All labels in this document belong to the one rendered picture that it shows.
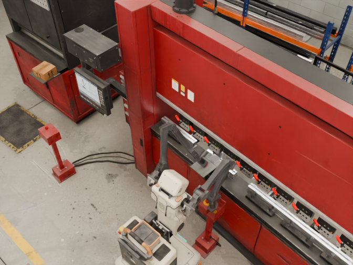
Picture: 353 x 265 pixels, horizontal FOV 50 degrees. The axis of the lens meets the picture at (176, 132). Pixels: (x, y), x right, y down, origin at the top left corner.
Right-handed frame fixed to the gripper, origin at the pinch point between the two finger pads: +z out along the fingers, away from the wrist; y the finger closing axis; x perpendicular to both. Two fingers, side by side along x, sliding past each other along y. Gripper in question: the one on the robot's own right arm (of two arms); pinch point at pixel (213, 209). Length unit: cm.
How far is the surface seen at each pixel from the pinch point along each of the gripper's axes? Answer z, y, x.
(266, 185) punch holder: -32, 37, -32
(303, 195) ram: -52, 40, -63
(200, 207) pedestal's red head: 1.9, -5.3, 11.3
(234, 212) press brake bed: 19.9, 15.6, -12.2
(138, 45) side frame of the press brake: -108, 50, 116
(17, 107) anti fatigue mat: 73, -40, 352
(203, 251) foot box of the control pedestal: 73, -25, 0
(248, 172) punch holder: -30, 39, -12
